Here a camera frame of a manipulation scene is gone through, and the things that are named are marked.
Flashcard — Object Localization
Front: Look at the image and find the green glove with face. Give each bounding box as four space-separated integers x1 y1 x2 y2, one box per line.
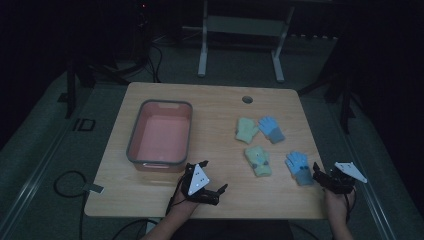
244 145 273 178

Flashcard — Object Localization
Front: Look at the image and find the person's right hand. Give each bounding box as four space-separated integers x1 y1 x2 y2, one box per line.
324 188 356 225

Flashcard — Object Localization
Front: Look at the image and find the blue glove with face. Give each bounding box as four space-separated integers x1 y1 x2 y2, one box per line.
284 151 315 187

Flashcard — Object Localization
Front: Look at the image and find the person's left hand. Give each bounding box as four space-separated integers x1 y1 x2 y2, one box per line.
172 189 202 218

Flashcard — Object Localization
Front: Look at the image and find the right hand-held gripper cable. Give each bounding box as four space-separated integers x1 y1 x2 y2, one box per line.
345 190 358 224

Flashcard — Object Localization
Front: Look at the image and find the plain blue glove grey cuff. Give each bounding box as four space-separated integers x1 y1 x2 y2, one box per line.
257 115 287 145

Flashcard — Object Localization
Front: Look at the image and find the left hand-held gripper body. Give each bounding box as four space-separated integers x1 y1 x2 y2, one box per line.
181 162 222 206

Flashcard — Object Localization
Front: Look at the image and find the hand-held gripper cable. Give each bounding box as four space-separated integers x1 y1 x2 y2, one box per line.
345 190 358 224
165 174 188 216

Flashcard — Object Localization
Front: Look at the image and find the black stand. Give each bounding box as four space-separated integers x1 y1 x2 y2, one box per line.
57 59 132 120
297 33 362 135

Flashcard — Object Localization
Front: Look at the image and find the black cable bundle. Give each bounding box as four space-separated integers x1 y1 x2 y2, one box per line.
131 41 165 84

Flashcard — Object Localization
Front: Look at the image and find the dark device with red light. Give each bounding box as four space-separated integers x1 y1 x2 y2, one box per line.
134 0 154 38

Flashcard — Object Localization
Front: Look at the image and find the person's dark clothing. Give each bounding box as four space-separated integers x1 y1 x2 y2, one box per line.
171 219 295 240

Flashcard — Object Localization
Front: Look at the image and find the white metal stand frame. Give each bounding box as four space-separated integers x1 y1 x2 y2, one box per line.
181 0 296 84

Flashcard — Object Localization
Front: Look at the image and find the black floor cable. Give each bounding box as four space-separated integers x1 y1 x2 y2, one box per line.
53 170 89 240

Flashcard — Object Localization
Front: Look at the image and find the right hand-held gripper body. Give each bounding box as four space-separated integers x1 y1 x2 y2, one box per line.
321 161 368 195

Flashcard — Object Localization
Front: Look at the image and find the plain green glove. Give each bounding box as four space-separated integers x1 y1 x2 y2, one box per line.
234 117 260 145

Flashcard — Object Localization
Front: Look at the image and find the pink bin with grey rim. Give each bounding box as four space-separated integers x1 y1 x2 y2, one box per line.
125 99 194 174

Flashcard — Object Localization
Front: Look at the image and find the left hand-held gripper cable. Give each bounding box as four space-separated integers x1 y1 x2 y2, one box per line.
165 174 188 216

